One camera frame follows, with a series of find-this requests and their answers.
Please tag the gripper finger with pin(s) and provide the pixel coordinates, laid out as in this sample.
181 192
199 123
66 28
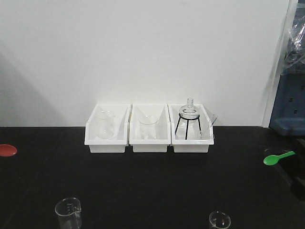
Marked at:
299 149
298 188

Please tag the green plastic spoon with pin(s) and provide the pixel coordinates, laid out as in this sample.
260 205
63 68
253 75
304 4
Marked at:
274 159

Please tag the red plastic spoon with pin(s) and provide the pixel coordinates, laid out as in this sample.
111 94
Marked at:
7 150

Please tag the blue cabinet at right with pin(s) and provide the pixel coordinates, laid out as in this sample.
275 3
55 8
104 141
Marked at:
288 115

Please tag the clear plastic bag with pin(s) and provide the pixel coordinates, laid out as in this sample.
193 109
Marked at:
296 46

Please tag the front right glass beaker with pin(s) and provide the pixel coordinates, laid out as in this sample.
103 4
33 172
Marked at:
219 220

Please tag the glass funnel in right bin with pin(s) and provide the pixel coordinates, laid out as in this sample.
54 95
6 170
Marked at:
205 132

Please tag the right white storage bin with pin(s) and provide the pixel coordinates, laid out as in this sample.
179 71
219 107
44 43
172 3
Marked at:
193 144

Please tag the white storage bin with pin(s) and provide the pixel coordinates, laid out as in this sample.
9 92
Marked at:
120 139
193 144
163 129

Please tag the glass alcohol lamp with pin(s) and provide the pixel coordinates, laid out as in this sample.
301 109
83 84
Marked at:
189 111

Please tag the middle white storage bin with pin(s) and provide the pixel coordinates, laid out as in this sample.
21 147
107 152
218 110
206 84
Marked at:
163 129

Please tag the glass beaker in middle bin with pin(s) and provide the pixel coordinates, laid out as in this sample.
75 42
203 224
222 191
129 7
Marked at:
148 127

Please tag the glass beaker in bin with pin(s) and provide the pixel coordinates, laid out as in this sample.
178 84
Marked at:
105 120
148 127

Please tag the left white storage bin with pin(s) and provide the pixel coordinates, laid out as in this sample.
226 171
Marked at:
120 139

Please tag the glass beaker in left bin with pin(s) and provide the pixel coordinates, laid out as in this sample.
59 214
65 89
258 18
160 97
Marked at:
105 120

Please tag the front left glass beaker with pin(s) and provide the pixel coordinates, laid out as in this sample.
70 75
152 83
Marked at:
68 211

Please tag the black wire tripod stand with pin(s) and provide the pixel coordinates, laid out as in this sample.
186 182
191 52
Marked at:
184 123

